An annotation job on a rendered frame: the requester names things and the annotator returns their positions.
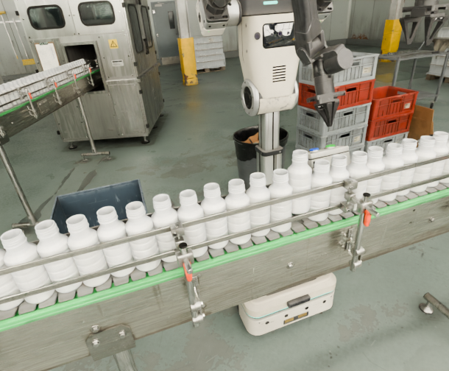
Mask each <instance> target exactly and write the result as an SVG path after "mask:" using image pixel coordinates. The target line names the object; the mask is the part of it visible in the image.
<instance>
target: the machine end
mask: <svg viewBox="0 0 449 371"><path fill-rule="evenodd" d="M13 1H14V2H15V6H16V9H17V11H15V14H16V15H19V18H20V20H21V23H22V26H23V28H24V32H25V35H26V39H27V41H28V43H29V47H30V49H31V52H32V56H33V58H34V61H35V64H36V66H37V69H36V70H35V71H36V73H38V72H42V71H43V69H42V66H41V64H40V60H39V57H38V53H37V51H36V48H35V45H34V43H40V42H52V41H53V42H54V47H55V49H56V52H57V56H58V59H59V62H60V65H64V64H66V63H70V62H74V61H76V60H81V59H84V60H85V62H87V61H88V60H93V59H96V57H97V60H98V63H99V68H100V71H101V75H102V80H103V83H102V84H101V85H98V86H97V87H95V88H94V89H92V90H90V91H89V92H87V93H85V96H83V97H81V99H82V103H83V106H84V109H85V114H86V116H87V120H88V123H89V127H90V129H91V134H92V137H93V140H100V139H110V138H131V137H141V136H143V138H144V140H143V141H142V142H141V143H142V144H148V143H149V142H150V141H149V140H146V136H148V135H149V134H150V132H151V130H152V129H155V128H157V127H158V126H156V125H155V122H156V121H157V120H158V117H161V116H163V114H161V112H162V110H163V108H164V99H163V94H162V90H161V85H160V77H159V75H160V72H159V71H158V66H159V65H160V63H157V58H156V54H157V52H156V51H155V45H154V41H153V35H152V27H151V22H150V17H149V6H148V4H147V0H13ZM53 116H54V120H55V122H56V125H57V128H58V131H57V134H58V135H60V137H61V139H62V140H63V142H69V143H71V145H70V146H69V147H68V148H69V149H76V148H77V145H73V143H72V142H73V141H89V137H88V134H87V130H86V128H85V123H84V121H83V118H82V114H81V110H80V108H79V103H78V101H77V99H75V100H73V101H72V102H69V103H68V104H67V105H65V106H63V107H61V108H60V109H58V110H56V111H54V112H53Z"/></svg>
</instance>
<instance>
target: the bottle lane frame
mask: <svg viewBox="0 0 449 371"><path fill-rule="evenodd" d="M407 199H408V198H407ZM375 211H377V212H379V214H380V216H379V217H375V216H373V215H372V216H371V220H370V224H369V226H368V227H366V226H364V232H363V236H362V240H361V246H362V247H363V248H364V254H363V255H362V256H361V262H363V261H367V260H369V259H372V258H375V257H378V256H380V255H384V254H387V253H389V252H392V251H395V250H399V249H401V248H404V247H407V246H410V245H413V244H416V243H418V242H421V241H425V240H427V239H431V238H433V237H435V236H439V235H442V234H444V233H448V232H449V188H447V189H444V190H441V191H438V190H437V192H434V193H431V194H429V193H428V194H427V195H424V196H421V197H420V196H418V197H417V198H414V199H408V200H406V201H404V202H397V204H394V205H387V206H386V207H384V208H376V210H375ZM358 218H359V215H355V214H354V216H352V217H350V218H346V219H345V218H343V217H342V220H339V221H337V222H332V221H330V224H326V225H319V224H318V223H317V224H318V227H315V228H312V229H308V228H307V227H305V228H306V230H305V231H302V232H299V233H295V232H294V231H292V232H293V234H292V235H289V236H285V237H282V235H281V234H279V235H280V238H277V239H275V240H272V241H270V240H269V239H267V238H266V242H264V243H262V244H255V243H254V242H252V244H253V246H252V247H248V248H244V249H242V248H240V246H238V248H239V250H237V251H235V252H230V253H227V252H226V251H225V250H224V255H220V256H217V257H215V258H213V257H212V256H211V254H210V255H209V257H210V258H209V259H208V260H204V261H200V262H197V260H196V259H194V264H192V265H191V267H192V269H193V273H192V277H194V276H197V279H198V284H199V285H198V286H197V289H199V293H200V300H202V303H203V305H202V306H201V307H202V313H204V315H205V316H207V315H210V314H214V313H216V312H218V311H222V310H225V309H227V308H231V307H233V306H236V305H239V304H242V303H245V302H248V301H251V300H254V299H256V298H259V297H263V296H265V295H268V294H271V293H274V292H277V291H280V290H282V289H286V288H288V287H291V286H294V285H297V284H299V283H303V282H306V281H308V280H312V279H314V278H318V277H320V276H323V275H326V274H329V273H332V272H335V271H337V270H340V269H344V268H346V267H349V266H350V265H349V260H351V259H352V257H351V256H350V255H349V254H348V252H347V250H346V249H345V248H346V243H347V241H349V240H350V238H348V237H347V234H348V230H349V229H350V228H353V227H354V228H355V230H354V234H353V241H354V242H355V238H356V231H357V226H358ZM190 321H192V317H191V309H190V305H189V301H188V292H187V288H186V284H185V276H184V272H183V268H182V267H178V268H177V269H173V270H170V271H166V270H165V269H164V268H163V272H162V273H160V274H157V275H153V276H149V274H148V272H147V273H146V277H145V278H143V279H140V280H135V281H132V279H131V278H129V283H125V284H122V285H120V286H115V285H114V283H113V282H112V285H111V288H110V289H105V290H102V291H96V288H95V287H94V290H93V293H92V294H88V295H85V296H82V297H78V295H77V293H76V294H75V297H74V299H73V300H68V301H65V302H62V303H59V301H58V298H57V300H56V303H55V304H54V305H51V306H48V307H45V308H39V304H38V305H37V307H36V309H35V310H34V311H30V312H28V313H25V314H21V315H20V314H18V310H17V312H16V314H15V316H14V317H10V318H8V319H3V320H1V321H0V371H48V370H52V369H54V368H57V367H60V366H63V365H65V364H69V363H71V362H74V361H77V360H80V359H82V358H86V357H89V356H91V354H90V351H89V349H88V347H87V345H86V343H85V340H86V339H87V338H88V336H89V335H90V333H96V332H98V331H101V330H104V329H106V328H110V327H113V326H115V325H119V324H124V325H128V326H129V327H130V330H131V332H132V336H133V338H134V341H135V340H137V339H141V338H144V337H146V336H150V335H152V334H155V333H158V332H161V331H164V330H167V329H170V328H173V327H176V326H178V325H182V324H184V323H187V322H190Z"/></svg>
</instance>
